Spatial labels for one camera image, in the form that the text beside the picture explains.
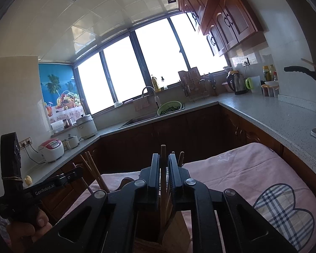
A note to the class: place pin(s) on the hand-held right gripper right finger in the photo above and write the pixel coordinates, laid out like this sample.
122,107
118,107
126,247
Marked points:
171,168

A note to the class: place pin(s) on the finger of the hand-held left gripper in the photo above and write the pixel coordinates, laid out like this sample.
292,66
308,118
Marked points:
71,177

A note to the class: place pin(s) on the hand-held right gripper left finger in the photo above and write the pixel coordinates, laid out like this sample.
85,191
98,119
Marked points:
156,168

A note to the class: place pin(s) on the thin dark chopstick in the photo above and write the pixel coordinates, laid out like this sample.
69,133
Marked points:
87,185

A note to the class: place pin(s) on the brown wooden chopstick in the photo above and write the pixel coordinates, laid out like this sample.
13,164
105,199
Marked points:
93,171

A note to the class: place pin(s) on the wooden utensil holder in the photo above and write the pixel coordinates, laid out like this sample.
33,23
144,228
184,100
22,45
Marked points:
179,229

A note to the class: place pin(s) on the person's left hand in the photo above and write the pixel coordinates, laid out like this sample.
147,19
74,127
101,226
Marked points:
23,233

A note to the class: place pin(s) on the small yellow fruit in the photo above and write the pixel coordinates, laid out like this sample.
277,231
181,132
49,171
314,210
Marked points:
28,180

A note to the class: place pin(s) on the white and red rice cooker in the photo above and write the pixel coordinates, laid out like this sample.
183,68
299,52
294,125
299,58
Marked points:
51,150

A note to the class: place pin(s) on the small white cooker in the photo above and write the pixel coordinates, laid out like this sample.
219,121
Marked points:
72,141

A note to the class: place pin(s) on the brown wooden base cabinets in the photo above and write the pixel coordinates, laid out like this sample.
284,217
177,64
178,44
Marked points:
173,131

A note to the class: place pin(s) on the steel kitchen sink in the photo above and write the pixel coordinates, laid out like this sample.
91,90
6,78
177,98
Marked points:
144,120

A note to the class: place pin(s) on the large white steamer pot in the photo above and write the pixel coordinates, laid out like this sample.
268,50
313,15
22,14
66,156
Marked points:
87,127

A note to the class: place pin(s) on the white storage container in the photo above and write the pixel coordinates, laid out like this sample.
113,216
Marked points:
57,126

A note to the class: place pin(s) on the green colander with greens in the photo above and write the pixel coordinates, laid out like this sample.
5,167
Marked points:
169,108

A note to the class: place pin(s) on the pink dishcloth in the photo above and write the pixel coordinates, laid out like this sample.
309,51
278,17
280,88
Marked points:
142,105

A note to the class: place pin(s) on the pink cloth with checked patches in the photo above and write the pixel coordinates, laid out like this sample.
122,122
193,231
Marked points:
239,168

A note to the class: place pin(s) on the steel kitchen faucet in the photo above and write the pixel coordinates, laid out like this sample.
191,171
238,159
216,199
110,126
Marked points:
148,89

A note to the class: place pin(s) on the yellow oil bottle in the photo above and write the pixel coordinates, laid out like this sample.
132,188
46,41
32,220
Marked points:
155,84

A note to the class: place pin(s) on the dish rack with cutting board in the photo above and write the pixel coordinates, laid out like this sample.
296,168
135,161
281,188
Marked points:
189,83

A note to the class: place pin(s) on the knife block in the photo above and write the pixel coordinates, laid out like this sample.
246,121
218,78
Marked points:
212,84

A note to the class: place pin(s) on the steel electric kettle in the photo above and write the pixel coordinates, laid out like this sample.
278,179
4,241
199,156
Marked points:
237,84

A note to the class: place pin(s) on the grey speckled kitchen countertop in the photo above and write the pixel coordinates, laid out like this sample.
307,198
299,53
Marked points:
266,116

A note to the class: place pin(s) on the green and white pitcher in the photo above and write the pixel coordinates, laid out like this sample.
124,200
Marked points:
251,83

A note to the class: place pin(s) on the spice jar set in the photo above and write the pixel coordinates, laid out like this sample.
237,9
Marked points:
270,91

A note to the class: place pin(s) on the white bowl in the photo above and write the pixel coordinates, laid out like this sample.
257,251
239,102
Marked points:
270,83

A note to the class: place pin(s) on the condiment bottle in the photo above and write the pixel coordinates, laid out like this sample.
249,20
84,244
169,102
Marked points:
272,72
265,73

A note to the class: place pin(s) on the wall socket with plug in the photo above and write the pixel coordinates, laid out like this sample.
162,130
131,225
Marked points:
25,142

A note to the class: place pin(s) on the beach and fruit wall poster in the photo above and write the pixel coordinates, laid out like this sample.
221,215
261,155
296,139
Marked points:
55,89

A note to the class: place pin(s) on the wall socket beside kettle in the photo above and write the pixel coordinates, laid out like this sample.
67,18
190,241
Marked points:
245,62

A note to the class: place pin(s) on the brown wooden wall cabinets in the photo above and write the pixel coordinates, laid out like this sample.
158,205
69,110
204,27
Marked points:
226,18

